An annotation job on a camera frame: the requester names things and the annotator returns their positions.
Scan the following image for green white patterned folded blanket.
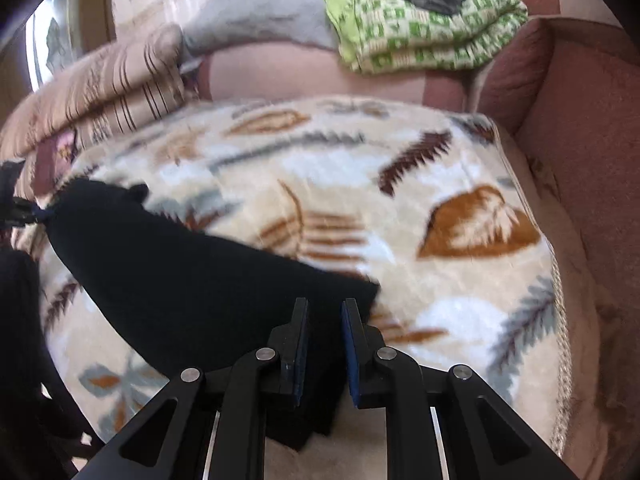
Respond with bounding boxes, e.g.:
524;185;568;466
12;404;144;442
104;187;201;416
324;0;528;75

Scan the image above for black pants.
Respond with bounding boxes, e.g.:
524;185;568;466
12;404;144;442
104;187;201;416
0;176;381;453

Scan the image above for cream leaf-pattern fleece blanket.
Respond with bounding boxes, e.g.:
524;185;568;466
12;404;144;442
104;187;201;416
10;96;570;452

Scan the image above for grey quilted cloth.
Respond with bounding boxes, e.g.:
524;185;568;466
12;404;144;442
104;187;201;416
181;0;338;63

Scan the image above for beige striped folded blanket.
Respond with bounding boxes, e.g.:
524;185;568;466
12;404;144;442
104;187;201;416
1;24;184;159

